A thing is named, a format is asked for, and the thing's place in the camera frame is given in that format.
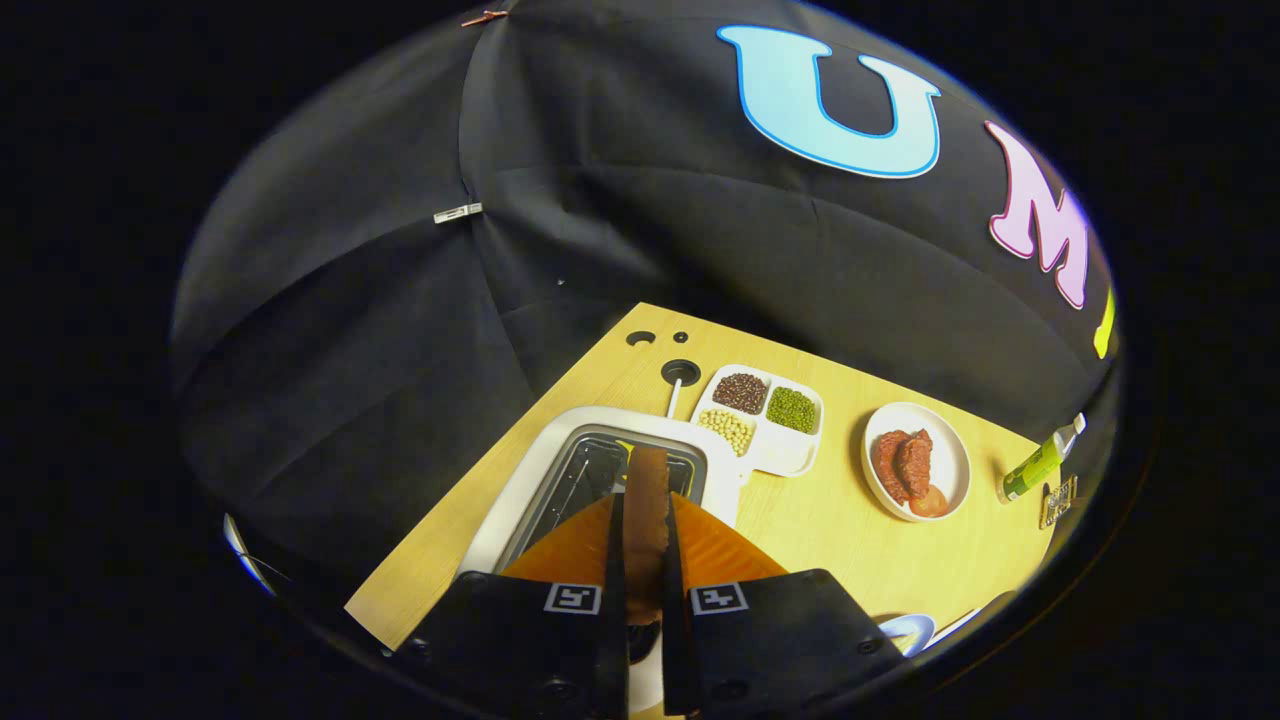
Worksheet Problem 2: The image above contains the metal wire holder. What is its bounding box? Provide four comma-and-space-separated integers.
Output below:
1040, 475, 1079, 529

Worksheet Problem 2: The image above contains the black backdrop cloth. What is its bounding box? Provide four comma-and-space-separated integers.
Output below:
168, 0, 1121, 601

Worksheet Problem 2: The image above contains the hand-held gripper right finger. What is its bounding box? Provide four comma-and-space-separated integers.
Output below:
660, 490, 906, 716

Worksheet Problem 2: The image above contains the white divided bean tray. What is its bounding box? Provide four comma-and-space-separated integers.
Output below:
692, 364, 826, 478

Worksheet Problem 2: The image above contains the cream round plate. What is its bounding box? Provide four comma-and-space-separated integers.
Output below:
862, 402, 972, 523

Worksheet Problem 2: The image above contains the green label plastic bottle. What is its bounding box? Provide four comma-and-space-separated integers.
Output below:
997, 413, 1087, 504

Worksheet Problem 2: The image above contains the brown meat piece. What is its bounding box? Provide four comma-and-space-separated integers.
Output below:
872, 429, 935, 506

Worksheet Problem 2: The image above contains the white bread slice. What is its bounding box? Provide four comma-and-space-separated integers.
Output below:
625, 446, 669, 621

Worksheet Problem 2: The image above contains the blue round plate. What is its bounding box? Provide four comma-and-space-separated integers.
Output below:
880, 613, 936, 658

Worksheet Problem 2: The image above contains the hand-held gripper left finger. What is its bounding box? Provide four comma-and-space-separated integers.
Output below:
395, 493, 631, 720

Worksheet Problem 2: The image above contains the white toaster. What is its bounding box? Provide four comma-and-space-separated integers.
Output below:
458, 405, 746, 576

